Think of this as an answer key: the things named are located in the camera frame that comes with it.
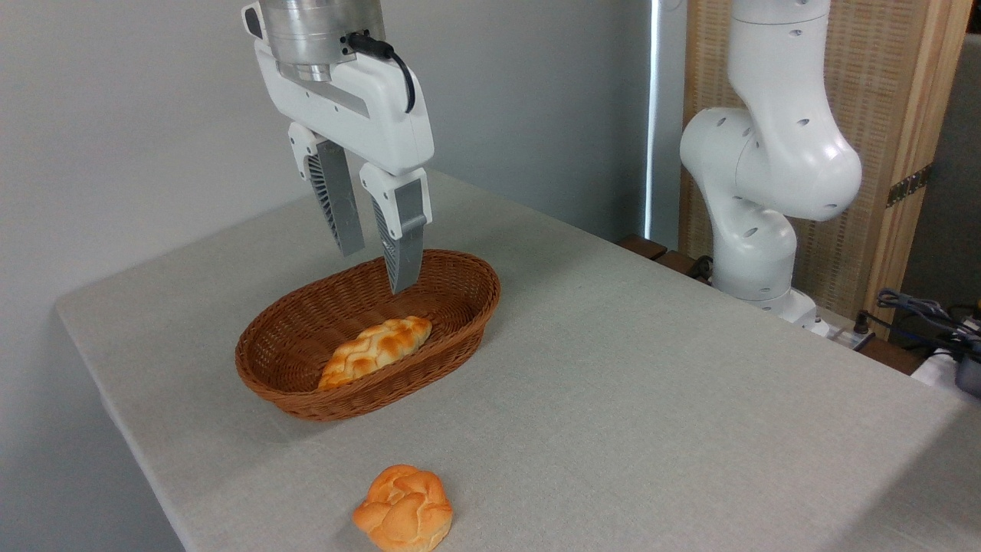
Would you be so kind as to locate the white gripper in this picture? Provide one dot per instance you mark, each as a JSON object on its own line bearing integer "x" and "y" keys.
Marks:
{"x": 360, "y": 115}

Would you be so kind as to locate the long braided bread loaf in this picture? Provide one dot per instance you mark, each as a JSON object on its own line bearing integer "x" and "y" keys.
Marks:
{"x": 375, "y": 349}

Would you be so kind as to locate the brown oval wicker basket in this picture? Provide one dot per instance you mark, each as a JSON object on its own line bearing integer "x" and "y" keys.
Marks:
{"x": 345, "y": 402}

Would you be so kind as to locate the round knotted bread roll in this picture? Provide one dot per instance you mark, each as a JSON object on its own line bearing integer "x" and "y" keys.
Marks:
{"x": 402, "y": 510}

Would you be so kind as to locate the grey tablecloth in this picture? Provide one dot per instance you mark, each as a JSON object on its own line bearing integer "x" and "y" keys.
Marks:
{"x": 690, "y": 422}

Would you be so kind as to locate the white power strip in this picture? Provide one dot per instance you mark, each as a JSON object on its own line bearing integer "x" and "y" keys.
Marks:
{"x": 847, "y": 337}

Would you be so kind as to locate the metal screen hinge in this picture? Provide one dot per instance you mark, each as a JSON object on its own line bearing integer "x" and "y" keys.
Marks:
{"x": 908, "y": 186}

